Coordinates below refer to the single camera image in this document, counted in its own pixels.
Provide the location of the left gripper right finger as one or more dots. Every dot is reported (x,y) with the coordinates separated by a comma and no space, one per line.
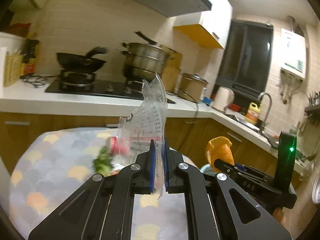
(216,207)

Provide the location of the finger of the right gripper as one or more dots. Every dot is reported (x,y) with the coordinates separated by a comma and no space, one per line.
(226,167)
(250,170)

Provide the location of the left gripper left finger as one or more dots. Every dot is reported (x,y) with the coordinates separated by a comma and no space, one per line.
(102,207)

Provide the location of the orange peel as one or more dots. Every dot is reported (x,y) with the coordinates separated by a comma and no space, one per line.
(219,148)

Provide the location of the green bok choy piece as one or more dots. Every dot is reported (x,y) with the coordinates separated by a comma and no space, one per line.
(103,163)

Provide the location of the clear plastic bag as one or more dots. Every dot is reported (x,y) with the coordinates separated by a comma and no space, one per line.
(145,125)

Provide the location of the light blue trash basket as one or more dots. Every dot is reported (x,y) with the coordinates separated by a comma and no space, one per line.
(207,169)

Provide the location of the dark kitchen window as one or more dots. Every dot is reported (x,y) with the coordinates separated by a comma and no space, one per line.
(247,58)

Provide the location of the person's right hand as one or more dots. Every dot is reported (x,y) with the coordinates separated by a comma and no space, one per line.
(279,215)

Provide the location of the wooden base cabinets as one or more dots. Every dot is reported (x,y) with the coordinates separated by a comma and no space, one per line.
(186,135)

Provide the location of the yellow detergent bottle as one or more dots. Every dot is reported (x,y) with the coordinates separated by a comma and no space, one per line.
(252,114)

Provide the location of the red tray on counter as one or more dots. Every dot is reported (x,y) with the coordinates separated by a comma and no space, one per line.
(235,108)

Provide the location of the patterned tablecloth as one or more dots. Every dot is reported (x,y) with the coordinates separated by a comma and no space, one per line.
(59,162)

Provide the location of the blue small container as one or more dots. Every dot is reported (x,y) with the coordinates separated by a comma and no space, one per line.
(206,100)

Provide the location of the white electric kettle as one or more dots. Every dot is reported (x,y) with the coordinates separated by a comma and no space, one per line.
(223,99)

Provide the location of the beige rice cooker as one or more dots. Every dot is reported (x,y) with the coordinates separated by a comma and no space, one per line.
(191,87)

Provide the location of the wooden cutting board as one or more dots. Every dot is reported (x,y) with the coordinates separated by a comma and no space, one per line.
(171,70)

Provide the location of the black gas stove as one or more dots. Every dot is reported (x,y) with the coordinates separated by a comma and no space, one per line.
(88,84)

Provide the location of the white water heater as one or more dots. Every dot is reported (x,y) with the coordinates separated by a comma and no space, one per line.
(293,53)

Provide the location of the stainless steel steamer pot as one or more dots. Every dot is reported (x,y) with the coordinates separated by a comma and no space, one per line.
(143,60)

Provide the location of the black frying pan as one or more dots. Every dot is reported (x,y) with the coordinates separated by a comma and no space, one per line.
(83,64)

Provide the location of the dark sauce bottle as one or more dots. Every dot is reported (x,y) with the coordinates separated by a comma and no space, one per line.
(30,52)

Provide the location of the beige woven basket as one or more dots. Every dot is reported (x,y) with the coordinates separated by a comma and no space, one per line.
(12,69)

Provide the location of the black utensil wall rack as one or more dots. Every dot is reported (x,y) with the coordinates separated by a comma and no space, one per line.
(313,108)

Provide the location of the white orange wall cabinet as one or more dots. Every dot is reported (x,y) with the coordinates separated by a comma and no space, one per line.
(209,29)

